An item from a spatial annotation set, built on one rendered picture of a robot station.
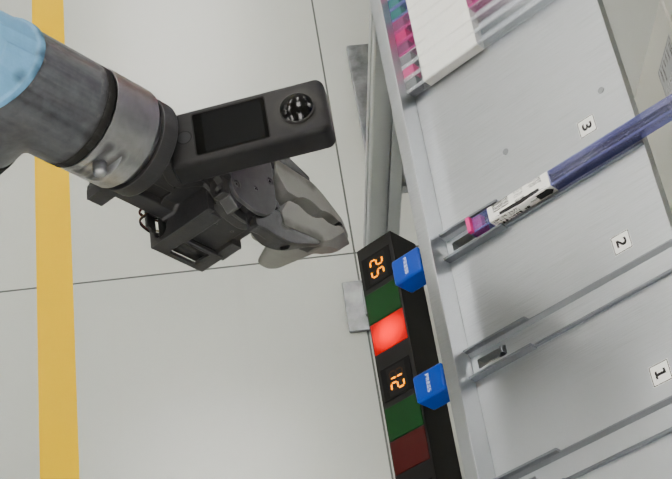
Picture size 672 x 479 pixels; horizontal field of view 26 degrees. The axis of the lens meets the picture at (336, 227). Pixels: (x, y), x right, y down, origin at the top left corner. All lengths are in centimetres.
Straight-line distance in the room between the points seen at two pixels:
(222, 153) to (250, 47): 130
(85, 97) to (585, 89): 41
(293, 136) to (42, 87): 18
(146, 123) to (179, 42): 133
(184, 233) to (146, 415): 90
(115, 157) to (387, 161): 78
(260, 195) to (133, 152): 11
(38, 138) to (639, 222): 43
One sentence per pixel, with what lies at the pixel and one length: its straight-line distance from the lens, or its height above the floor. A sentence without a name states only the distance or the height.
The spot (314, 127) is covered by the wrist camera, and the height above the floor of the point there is 93.
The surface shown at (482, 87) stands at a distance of 123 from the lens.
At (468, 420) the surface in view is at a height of 73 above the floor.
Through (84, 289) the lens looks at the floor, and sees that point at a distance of 205.
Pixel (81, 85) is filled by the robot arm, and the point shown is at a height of 98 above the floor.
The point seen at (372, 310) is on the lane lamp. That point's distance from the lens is 124.
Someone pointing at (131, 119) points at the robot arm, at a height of 95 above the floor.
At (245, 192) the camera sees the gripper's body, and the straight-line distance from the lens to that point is 104.
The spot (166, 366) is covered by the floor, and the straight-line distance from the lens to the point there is 197.
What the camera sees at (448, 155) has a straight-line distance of 123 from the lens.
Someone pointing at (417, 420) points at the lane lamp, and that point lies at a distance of 117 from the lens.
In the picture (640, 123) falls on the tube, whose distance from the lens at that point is 110.
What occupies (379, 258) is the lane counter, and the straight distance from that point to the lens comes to 125.
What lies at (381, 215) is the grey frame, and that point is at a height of 24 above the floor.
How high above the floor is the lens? 170
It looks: 55 degrees down
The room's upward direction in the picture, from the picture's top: straight up
